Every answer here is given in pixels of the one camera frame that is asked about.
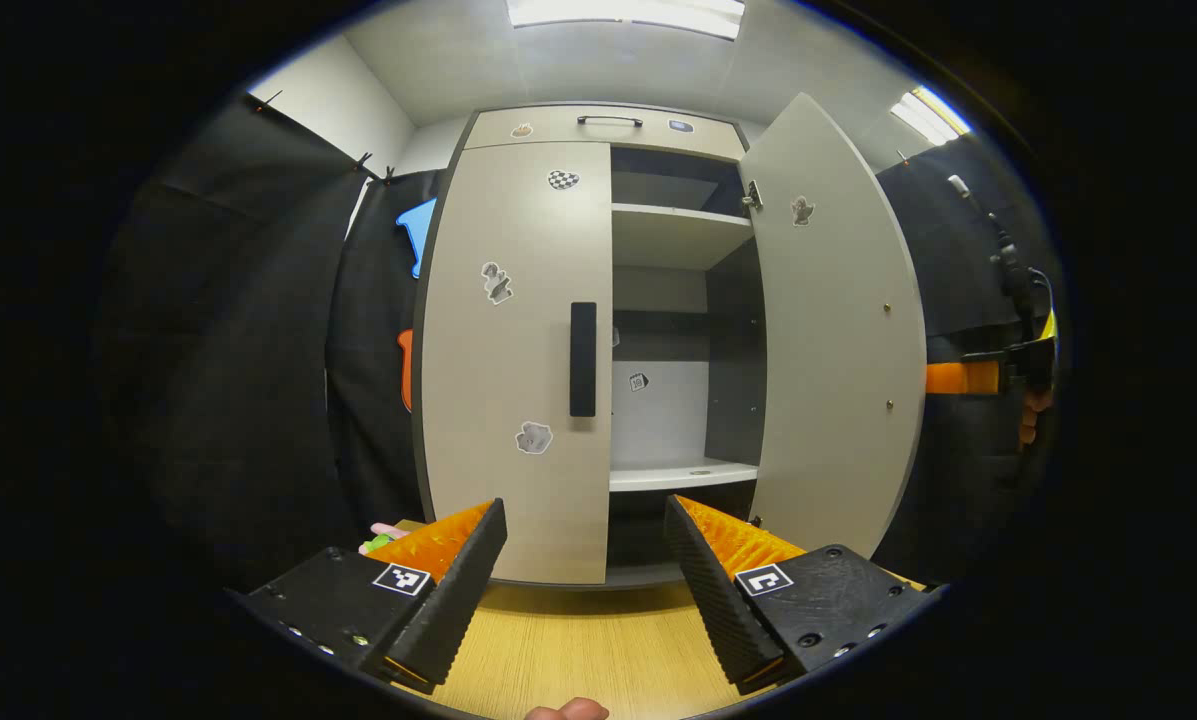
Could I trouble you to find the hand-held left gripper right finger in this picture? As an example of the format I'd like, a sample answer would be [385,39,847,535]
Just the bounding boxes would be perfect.
[663,493,937,697]

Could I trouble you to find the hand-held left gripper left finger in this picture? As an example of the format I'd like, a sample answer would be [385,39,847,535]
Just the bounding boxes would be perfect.
[228,497,509,695]

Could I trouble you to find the beige cabinet door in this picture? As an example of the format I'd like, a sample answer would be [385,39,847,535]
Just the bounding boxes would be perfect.
[420,140,615,587]
[738,93,927,559]

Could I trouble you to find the beige double-door shoe cabinet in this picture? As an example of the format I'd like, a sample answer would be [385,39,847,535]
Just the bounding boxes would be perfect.
[411,100,927,591]

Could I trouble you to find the white cabinet shelf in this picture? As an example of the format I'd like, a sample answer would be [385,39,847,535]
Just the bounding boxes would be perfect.
[610,458,760,493]
[611,203,755,271]

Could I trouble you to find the beige cabinet drawer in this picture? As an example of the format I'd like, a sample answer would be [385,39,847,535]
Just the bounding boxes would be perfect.
[465,105,749,162]

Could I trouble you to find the green pink plush toy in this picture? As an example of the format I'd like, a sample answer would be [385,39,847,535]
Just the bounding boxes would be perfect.
[358,521,411,557]

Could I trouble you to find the small ceiling light panel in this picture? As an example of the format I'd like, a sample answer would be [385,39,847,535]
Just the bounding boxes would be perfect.
[890,85,972,147]

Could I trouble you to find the black backdrop cloth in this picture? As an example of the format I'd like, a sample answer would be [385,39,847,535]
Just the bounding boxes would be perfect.
[108,95,1059,591]

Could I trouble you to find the large ceiling light panel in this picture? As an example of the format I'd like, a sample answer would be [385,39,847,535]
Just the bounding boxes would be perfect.
[506,0,746,42]

